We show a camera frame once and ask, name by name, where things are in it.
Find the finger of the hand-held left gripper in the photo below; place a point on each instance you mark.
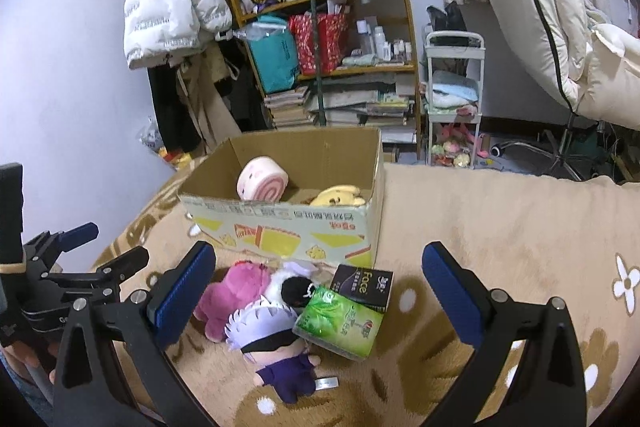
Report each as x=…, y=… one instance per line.
x=127, y=259
x=80, y=233

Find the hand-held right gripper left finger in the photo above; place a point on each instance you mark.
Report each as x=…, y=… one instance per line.
x=185, y=292

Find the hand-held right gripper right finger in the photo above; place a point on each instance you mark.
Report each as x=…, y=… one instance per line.
x=450, y=294

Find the pink bear plush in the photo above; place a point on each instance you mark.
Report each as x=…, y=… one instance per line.
x=230, y=292

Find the white-haired doll plush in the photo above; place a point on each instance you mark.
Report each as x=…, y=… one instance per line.
x=260, y=322

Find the black tissue box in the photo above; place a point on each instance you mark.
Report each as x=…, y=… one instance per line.
x=360, y=282

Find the white fluffy black-haired plush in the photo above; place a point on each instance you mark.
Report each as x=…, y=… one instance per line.
x=295, y=292

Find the printed cardboard box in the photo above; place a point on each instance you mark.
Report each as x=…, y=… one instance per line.
x=280, y=232

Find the green tissue pack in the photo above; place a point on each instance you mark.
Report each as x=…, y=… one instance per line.
x=340, y=322

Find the person's left hand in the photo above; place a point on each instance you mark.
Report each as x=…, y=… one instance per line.
x=32, y=352

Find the beige floral blanket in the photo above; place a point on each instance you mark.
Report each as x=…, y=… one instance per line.
x=500, y=217

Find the pink roll cake plush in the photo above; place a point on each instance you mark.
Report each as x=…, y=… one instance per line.
x=260, y=182

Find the pile of small plush toys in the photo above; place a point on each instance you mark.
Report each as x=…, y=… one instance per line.
x=450, y=149

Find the yellow plush toy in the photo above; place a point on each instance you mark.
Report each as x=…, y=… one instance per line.
x=335, y=196

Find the small silver packet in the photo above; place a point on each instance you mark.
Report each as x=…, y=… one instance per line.
x=326, y=383

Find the black pants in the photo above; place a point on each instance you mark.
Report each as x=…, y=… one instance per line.
x=170, y=107

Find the beige tote bag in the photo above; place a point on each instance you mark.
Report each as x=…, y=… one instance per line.
x=210, y=107

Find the blue towel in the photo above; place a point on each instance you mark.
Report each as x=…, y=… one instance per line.
x=450, y=87

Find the stack of books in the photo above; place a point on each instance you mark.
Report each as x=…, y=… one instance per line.
x=350, y=102

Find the wooden shelf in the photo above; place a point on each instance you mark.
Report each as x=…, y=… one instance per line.
x=370, y=69

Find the teal bag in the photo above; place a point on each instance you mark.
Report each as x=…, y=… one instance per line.
x=272, y=57

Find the white trolley cart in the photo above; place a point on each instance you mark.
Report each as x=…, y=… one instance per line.
x=452, y=36

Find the group of small bottles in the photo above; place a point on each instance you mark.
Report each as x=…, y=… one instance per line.
x=380, y=39

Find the green pole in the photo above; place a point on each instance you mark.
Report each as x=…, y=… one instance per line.
x=316, y=57

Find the black bag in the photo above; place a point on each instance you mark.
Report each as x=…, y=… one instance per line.
x=447, y=19

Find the red gift bag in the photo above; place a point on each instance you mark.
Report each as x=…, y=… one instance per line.
x=330, y=42

